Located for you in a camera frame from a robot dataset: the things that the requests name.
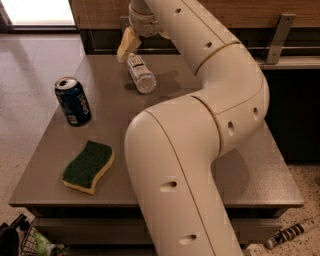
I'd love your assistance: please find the clear plastic water bottle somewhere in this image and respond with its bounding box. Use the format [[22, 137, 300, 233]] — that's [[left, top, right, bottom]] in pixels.
[[127, 53, 157, 94]]

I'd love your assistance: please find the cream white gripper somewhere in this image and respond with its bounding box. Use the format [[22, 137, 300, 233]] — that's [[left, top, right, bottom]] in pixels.
[[117, 3, 170, 62]]

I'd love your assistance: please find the wooden wall panel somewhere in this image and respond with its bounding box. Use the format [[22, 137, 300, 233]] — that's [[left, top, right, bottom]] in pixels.
[[69, 0, 320, 29]]

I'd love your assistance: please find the right metal wall bracket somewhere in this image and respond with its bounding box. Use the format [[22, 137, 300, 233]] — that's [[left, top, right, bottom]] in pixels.
[[265, 13, 296, 65]]

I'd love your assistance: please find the black white striped tool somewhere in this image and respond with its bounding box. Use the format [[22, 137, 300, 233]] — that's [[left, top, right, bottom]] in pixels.
[[265, 217, 319, 250]]

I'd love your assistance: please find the black handle object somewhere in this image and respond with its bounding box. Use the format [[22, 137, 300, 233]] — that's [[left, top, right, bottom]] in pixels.
[[0, 214, 29, 256]]

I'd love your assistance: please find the green and yellow sponge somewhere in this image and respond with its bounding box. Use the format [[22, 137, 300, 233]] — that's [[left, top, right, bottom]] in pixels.
[[62, 140, 114, 195]]

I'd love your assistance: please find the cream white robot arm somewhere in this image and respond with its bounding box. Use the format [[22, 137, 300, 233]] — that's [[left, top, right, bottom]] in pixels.
[[125, 0, 269, 256]]

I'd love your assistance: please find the blue Pepsi soda can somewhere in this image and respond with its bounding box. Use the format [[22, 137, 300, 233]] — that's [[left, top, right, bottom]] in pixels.
[[55, 77, 91, 126]]

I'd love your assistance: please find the wire basket with green bag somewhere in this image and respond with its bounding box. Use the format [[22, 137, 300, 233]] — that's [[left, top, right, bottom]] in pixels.
[[20, 227, 67, 256]]

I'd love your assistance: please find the grey table drawer front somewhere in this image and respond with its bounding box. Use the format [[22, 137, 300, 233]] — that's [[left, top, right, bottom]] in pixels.
[[32, 218, 281, 246]]

